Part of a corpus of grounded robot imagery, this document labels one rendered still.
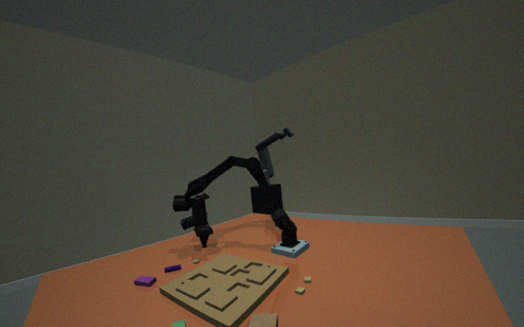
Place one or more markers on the dark blue flat bar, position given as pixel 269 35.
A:
pixel 173 268

